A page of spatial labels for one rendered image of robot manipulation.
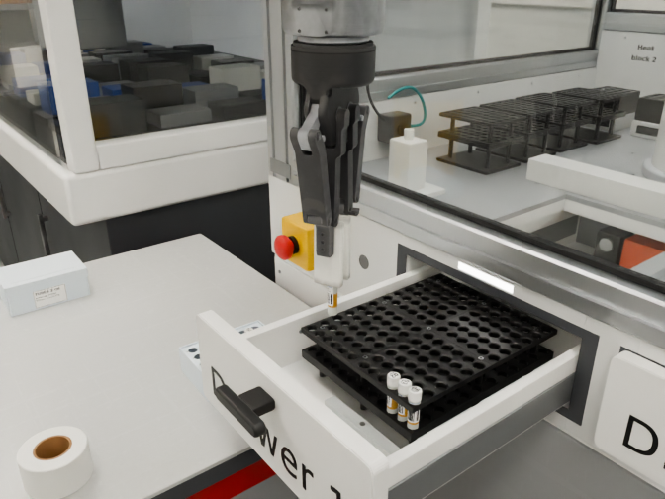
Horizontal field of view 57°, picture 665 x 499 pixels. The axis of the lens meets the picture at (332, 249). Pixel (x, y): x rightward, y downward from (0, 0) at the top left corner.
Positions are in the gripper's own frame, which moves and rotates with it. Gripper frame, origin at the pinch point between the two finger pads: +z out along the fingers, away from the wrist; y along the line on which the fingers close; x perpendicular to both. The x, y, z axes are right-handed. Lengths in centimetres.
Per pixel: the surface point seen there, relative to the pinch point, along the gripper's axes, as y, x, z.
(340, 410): 4.8, 3.2, 15.6
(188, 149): -52, -57, 9
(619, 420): -3.3, 29.2, 14.0
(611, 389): -3.9, 27.9, 11.3
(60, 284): -12, -54, 21
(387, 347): -0.7, 6.1, 10.4
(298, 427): 14.6, 3.4, 10.2
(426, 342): -3.3, 9.5, 10.4
